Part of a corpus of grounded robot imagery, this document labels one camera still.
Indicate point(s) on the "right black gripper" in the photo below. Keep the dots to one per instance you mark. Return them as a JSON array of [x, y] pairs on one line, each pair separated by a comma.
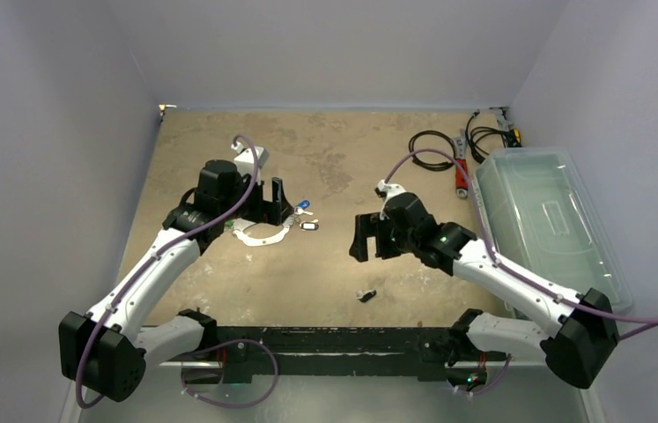
[[376, 234]]

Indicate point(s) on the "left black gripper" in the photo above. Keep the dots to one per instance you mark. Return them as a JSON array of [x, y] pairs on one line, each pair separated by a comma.
[[270, 212]]

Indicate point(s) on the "silver key holder strip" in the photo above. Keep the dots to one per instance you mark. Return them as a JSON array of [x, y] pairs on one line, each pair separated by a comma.
[[241, 230]]

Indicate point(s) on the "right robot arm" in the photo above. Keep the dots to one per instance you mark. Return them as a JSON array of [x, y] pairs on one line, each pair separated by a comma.
[[571, 332]]

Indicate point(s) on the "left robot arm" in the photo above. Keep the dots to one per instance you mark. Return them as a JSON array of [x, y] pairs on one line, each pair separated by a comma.
[[105, 350]]

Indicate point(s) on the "black tagged key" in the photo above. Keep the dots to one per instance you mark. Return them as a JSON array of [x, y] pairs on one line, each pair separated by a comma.
[[309, 225]]

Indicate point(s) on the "black key fob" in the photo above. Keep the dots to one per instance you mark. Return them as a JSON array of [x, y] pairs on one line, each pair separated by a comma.
[[365, 296]]

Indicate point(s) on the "clear plastic storage bin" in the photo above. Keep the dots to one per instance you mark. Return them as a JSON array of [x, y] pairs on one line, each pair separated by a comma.
[[539, 214]]

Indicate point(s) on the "yellow black connector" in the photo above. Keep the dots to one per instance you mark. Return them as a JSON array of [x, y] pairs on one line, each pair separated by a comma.
[[514, 138]]

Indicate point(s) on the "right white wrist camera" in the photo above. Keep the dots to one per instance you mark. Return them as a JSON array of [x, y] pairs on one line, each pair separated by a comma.
[[385, 191]]

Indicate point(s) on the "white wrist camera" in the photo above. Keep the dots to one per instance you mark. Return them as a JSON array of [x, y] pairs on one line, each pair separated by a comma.
[[245, 159], [385, 191]]

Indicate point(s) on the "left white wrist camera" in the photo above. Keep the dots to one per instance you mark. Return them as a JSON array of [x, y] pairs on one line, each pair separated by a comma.
[[245, 159]]

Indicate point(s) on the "orange handled tool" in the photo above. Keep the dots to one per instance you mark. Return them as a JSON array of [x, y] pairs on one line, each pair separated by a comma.
[[462, 173]]

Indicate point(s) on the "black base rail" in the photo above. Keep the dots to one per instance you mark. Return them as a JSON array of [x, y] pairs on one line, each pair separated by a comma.
[[428, 354]]

